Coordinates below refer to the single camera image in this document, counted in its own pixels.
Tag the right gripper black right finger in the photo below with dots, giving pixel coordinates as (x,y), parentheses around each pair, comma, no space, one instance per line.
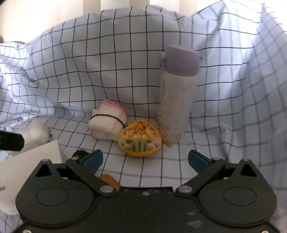
(207,169)

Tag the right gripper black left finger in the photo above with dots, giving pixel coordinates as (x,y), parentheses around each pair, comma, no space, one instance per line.
(85,166)

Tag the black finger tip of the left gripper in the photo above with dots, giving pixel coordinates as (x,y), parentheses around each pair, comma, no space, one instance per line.
(11,141)

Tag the white pink-edged towel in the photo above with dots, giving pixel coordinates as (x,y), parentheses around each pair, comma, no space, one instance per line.
(108,121)

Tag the yellow embroidered drawstring pouch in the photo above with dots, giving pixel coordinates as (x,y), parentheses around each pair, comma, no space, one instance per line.
(141,138)

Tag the white fluffy plush toy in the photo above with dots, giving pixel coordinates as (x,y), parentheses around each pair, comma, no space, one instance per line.
(35,135)

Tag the white vivo cardboard box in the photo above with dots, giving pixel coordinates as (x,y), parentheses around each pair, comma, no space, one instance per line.
(16,170)

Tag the white blue checkered cloth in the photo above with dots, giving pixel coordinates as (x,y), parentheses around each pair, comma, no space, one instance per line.
(239,108)

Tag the purple lidded white bottle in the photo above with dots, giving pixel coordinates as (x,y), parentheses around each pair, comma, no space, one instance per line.
(179,70)

